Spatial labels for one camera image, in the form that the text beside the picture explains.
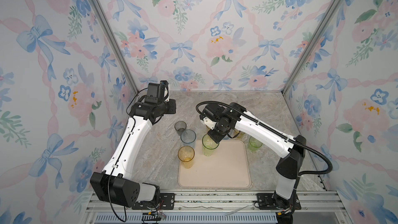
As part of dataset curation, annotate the tall green plastic cup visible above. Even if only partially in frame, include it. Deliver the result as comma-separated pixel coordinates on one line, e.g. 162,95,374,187
202,134,219,157

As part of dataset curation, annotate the light blue plastic cup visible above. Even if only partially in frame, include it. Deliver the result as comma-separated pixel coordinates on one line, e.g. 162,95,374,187
180,129,197,149

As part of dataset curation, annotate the tall orange plastic cup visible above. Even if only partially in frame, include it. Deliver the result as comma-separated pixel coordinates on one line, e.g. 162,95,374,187
178,146,195,169

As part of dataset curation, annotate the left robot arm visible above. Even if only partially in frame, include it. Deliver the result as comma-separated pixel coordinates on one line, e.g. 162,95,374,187
90,99,176,208

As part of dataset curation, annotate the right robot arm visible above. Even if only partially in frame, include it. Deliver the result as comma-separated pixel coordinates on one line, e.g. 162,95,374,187
196,101,306,212

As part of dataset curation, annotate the beige plastic tray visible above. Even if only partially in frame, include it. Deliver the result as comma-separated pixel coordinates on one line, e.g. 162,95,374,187
178,140,251,189

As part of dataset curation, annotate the small yellow plastic cup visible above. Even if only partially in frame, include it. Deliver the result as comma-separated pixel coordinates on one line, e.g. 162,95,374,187
233,129,245,140

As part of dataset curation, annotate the small grey plastic cup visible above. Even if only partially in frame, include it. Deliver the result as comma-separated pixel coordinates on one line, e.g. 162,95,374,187
174,121,187,136

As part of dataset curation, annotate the small green plastic cup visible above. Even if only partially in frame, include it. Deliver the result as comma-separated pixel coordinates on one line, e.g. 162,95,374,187
248,137,263,152

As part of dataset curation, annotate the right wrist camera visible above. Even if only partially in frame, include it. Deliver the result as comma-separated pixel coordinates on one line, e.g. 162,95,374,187
201,117,216,130

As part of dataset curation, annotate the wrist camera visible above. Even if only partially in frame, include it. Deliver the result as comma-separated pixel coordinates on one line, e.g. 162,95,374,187
145,80,169,104
201,117,216,130

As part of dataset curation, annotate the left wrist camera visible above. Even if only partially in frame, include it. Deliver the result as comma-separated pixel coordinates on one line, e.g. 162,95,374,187
145,80,169,104

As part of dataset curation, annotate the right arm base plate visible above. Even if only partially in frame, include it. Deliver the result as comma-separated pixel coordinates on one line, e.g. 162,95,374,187
255,191,302,211

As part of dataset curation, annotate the aluminium front rail frame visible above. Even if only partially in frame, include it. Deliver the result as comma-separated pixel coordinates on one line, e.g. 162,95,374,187
81,190,353,224

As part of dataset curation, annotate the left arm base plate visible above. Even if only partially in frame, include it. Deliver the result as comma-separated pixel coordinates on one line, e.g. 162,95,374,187
131,193,175,210

